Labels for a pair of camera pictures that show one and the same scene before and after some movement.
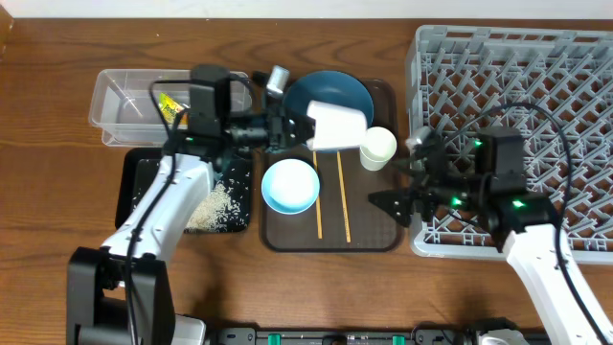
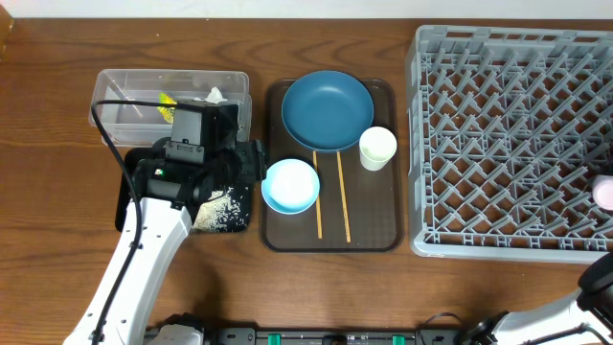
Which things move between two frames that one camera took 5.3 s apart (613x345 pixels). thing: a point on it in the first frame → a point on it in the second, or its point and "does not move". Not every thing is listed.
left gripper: [290, 130] → [256, 160]
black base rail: [345, 336] does not move
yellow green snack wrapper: [169, 106] does not move
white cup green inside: [377, 145] does not move
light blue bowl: [290, 186] does not move
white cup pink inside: [336, 126] → [602, 191]
